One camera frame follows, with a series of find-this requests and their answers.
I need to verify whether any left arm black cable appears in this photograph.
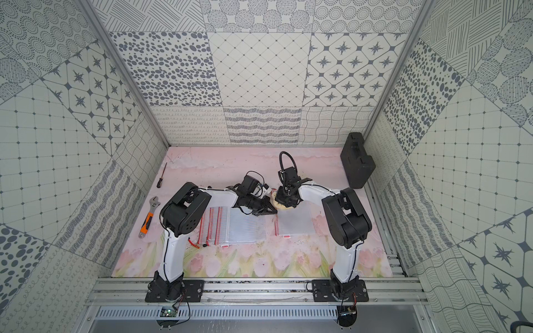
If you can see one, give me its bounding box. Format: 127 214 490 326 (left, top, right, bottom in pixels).
245 170 267 196

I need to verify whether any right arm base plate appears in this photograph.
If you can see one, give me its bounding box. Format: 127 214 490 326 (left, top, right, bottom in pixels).
311 278 369 302

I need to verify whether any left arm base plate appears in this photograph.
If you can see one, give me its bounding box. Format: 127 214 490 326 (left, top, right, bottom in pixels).
145 271 205 303

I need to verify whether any black red screwdriver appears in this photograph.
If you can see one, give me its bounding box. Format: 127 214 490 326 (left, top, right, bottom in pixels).
156 162 167 189

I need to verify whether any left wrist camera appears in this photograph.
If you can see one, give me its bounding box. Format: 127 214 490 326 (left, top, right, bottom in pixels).
240 175 264 197

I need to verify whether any black plastic case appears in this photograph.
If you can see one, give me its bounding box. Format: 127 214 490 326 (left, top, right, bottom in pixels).
340 133 376 189

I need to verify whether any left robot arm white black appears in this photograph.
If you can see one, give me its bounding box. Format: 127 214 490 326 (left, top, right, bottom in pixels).
146 182 277 302

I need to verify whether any aluminium mounting rail frame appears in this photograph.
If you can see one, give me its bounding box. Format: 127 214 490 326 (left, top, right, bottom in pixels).
86 276 429 321

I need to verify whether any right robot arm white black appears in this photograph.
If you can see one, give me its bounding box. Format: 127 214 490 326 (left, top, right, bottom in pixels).
273 166 372 300

